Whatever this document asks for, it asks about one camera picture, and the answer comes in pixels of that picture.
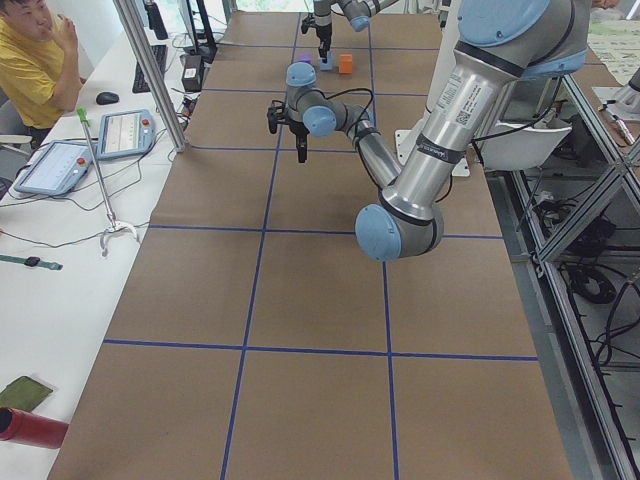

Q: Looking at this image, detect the blue foam block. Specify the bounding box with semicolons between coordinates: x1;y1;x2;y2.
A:
319;55;333;71

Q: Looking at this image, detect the blue teach pendant far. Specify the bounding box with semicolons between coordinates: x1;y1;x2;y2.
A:
96;109;156;160

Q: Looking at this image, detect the blue teach pendant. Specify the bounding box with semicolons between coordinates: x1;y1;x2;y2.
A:
96;109;156;160
13;141;92;196

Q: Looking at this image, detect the person in yellow shirt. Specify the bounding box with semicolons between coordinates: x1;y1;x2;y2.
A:
1;1;86;149

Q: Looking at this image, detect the reacher grabber stick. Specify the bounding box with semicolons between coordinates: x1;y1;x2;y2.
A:
76;108;139;258

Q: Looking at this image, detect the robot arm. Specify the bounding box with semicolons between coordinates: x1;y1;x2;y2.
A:
267;1;591;261
301;0;397;64

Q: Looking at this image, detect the orange foam block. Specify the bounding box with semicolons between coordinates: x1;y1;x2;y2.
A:
338;54;354;75

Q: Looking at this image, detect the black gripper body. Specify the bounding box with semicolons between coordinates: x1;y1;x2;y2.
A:
267;100;309;145
300;13;333;42

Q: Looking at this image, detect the red cylinder bottle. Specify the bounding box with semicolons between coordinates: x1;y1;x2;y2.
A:
1;407;69;449

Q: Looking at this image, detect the green smartwatch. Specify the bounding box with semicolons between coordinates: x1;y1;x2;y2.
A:
0;255;63;271

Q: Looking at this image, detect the white plastic chair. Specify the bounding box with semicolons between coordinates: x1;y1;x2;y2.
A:
481;119;572;171

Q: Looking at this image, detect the blue teach pendant near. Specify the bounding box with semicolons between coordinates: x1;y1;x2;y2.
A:
13;141;92;196

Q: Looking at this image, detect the green cloth pouch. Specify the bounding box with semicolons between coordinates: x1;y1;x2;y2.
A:
1;376;53;412

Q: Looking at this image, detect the black keyboard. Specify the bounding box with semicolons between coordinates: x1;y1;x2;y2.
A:
131;44;169;95

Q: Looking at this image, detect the aluminium frame post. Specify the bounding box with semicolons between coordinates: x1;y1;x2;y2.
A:
113;0;186;153

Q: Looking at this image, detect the black computer mouse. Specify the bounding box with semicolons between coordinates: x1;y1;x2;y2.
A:
95;91;120;106

